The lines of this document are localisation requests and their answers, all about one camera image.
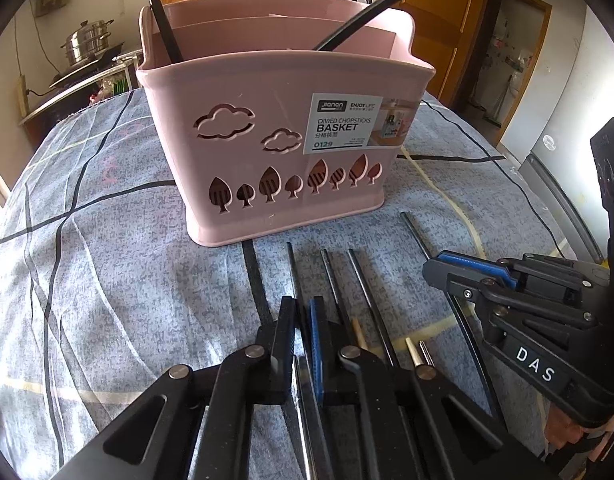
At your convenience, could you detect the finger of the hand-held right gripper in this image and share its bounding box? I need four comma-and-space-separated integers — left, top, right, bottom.
434, 251, 610, 302
422, 259, 595, 329

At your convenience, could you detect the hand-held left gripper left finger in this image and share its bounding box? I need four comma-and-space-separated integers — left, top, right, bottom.
52, 296, 300, 480

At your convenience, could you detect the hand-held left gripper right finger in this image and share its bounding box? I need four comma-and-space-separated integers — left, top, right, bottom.
308, 296, 562, 480

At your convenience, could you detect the bamboo chopstick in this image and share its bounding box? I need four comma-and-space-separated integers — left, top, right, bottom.
351, 317, 369, 350
405, 337, 424, 370

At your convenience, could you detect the pink plastic chopstick basket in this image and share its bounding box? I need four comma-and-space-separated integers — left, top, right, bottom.
136, 0, 436, 248

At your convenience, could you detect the person's right hand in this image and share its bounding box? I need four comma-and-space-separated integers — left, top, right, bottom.
539, 399, 614, 462

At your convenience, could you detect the blue plaid blanket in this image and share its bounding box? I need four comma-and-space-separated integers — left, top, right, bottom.
0, 87, 608, 480

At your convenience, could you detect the brown wooden door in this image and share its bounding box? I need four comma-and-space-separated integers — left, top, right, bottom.
379, 0, 492, 111

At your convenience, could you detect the metal-edged kitchen table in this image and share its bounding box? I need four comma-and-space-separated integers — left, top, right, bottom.
18, 62, 140, 153

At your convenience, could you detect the black gas stove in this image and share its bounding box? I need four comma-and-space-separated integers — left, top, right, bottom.
50, 50, 138, 92

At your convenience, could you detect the stainless steel steamer pot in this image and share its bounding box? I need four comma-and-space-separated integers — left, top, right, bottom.
60, 19, 126, 68

